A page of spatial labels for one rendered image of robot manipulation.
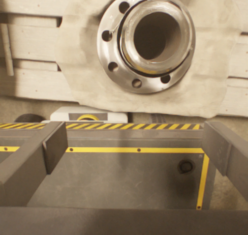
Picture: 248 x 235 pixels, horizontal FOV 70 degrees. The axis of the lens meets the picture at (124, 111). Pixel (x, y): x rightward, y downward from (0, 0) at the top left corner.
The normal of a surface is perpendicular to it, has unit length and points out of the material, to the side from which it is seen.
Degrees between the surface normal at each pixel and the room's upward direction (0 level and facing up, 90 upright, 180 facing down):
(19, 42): 0
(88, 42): 62
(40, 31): 0
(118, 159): 0
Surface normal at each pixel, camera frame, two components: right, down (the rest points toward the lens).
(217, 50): -0.78, -0.29
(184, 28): -0.03, 0.29
